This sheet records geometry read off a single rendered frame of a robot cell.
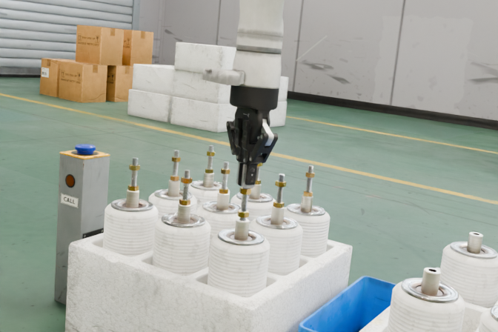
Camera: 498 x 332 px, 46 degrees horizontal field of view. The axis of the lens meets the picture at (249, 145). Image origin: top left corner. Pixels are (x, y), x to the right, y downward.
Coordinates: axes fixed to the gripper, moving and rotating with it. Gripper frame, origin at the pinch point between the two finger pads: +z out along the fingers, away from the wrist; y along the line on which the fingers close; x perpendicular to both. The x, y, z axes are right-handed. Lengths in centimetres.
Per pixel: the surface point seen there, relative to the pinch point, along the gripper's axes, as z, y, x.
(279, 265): 16.5, 1.2, -9.0
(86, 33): -18, 406, -71
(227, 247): 10.9, -2.6, 3.6
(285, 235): 11.1, 1.1, -9.5
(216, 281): 16.7, -1.6, 4.4
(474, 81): -9, 309, -415
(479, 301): 17.2, -19.7, -34.7
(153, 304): 22.8, 5.5, 11.8
